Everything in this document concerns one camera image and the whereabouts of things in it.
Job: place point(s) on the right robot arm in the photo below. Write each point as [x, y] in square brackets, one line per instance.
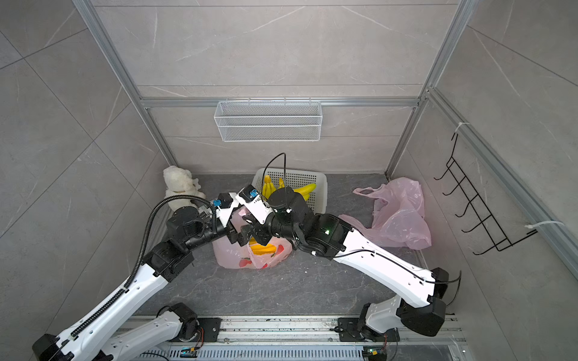
[418, 301]

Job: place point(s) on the black wire hook rack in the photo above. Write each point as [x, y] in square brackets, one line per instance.
[477, 206]

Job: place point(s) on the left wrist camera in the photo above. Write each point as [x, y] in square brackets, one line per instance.
[225, 204]

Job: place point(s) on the white plastic basket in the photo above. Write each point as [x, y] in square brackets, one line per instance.
[318, 198]

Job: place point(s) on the yellow-green banana bunch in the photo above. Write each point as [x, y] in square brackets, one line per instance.
[269, 187]

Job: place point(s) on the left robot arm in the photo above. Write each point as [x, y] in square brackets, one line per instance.
[96, 337]

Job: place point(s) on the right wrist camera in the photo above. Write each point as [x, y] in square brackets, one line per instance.
[253, 201]

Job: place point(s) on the white wire wall basket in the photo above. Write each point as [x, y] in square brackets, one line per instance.
[265, 121]

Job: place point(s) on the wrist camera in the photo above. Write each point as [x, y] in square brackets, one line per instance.
[253, 201]
[225, 204]

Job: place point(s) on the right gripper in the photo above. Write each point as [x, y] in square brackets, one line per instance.
[263, 237]

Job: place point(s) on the white teddy bear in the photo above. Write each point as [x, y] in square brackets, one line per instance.
[180, 181]

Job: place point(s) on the bright yellow banana bunch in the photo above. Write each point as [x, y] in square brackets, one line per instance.
[306, 191]

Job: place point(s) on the plain pink plastic bag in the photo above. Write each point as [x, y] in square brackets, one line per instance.
[398, 215]

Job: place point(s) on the pink printed plastic bag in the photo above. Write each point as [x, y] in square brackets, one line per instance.
[240, 257]

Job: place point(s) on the orange-yellow banana bunch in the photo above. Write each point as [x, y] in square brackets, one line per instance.
[260, 250]

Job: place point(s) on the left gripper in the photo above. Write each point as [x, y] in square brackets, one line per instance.
[231, 235]

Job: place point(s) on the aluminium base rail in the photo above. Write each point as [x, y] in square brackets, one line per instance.
[283, 337]

